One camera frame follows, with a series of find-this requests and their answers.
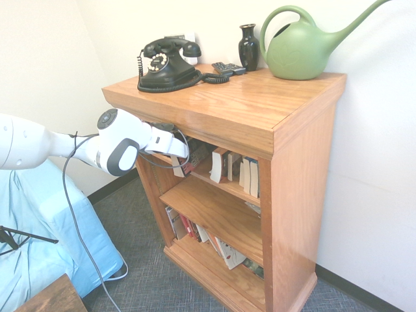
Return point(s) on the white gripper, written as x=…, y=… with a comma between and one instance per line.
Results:
x=165, y=144

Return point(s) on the red black paperback book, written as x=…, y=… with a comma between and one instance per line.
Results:
x=195, y=160

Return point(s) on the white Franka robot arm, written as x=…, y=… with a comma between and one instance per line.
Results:
x=123, y=126

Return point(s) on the books on middle shelf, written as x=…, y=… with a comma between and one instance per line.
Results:
x=217, y=165

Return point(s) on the black vintage rotary telephone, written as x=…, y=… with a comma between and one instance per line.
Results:
x=162, y=70

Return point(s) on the red spine book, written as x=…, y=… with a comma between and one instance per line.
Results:
x=188, y=226

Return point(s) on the blue cover paperback book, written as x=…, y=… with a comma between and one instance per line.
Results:
x=245, y=175
x=254, y=178

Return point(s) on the red cover thin book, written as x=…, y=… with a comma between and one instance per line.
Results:
x=200, y=232

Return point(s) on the black remote control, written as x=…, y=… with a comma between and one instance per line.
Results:
x=227, y=67

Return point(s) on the small black vase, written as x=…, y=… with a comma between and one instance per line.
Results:
x=248, y=48

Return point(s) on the white red paperback book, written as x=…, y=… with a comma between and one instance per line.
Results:
x=231, y=253

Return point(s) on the light blue cloth cover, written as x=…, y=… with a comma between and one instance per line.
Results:
x=48, y=211

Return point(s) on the oak wooden bookshelf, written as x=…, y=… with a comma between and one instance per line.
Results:
x=299, y=195

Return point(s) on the dark green flat book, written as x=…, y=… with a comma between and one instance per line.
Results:
x=253, y=268

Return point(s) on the green plastic watering can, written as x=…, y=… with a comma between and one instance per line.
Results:
x=295, y=55

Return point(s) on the dark wooden table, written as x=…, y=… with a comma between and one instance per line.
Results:
x=52, y=299

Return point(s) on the black camera tripod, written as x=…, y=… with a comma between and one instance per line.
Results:
x=42, y=238

